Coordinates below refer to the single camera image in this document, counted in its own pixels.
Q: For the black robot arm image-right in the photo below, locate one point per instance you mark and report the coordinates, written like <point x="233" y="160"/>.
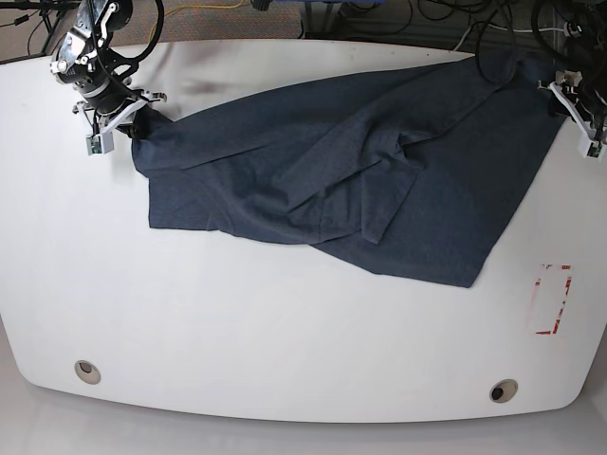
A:
<point x="573" y="35"/>

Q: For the red tape rectangle marking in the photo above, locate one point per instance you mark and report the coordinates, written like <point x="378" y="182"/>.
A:
<point x="549" y="297"/>

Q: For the dark blue T-shirt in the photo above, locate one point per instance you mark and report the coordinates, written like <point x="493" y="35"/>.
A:
<point x="412" y="173"/>

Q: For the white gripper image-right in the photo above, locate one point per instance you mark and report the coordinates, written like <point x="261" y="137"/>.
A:
<point x="573" y="97"/>

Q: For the wrist camera board image-right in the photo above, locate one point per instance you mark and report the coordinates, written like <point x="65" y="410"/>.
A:
<point x="595" y="150"/>

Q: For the wrist camera board image-left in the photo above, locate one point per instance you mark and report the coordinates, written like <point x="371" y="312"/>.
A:
<point x="94" y="146"/>

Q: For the left table cable grommet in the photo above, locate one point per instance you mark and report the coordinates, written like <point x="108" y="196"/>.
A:
<point x="87" y="372"/>

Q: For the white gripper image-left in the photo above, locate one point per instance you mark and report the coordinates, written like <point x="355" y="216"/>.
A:
<point x="123" y="119"/>

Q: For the table cable grommet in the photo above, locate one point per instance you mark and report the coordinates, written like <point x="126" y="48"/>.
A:
<point x="87" y="372"/>
<point x="503" y="391"/>

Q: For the right table cable grommet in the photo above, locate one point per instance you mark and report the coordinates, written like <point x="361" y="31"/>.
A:
<point x="503" y="391"/>

